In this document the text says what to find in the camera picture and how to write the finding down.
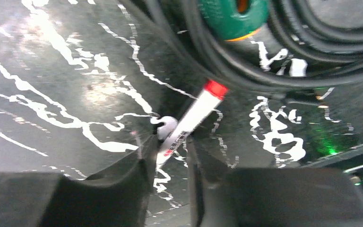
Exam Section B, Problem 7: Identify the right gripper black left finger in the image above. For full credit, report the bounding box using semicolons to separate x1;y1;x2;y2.
0;135;159;227

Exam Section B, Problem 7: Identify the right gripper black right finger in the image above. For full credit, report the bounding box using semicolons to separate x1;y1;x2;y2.
186;138;363;227

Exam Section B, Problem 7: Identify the red white marker pen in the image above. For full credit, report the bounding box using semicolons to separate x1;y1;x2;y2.
156;80;229;170

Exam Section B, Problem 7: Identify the orange green sensor plug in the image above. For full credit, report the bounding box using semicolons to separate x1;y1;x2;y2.
199;0;268;41

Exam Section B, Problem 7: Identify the coiled black cable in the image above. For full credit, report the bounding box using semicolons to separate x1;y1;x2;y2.
115;0;363;95

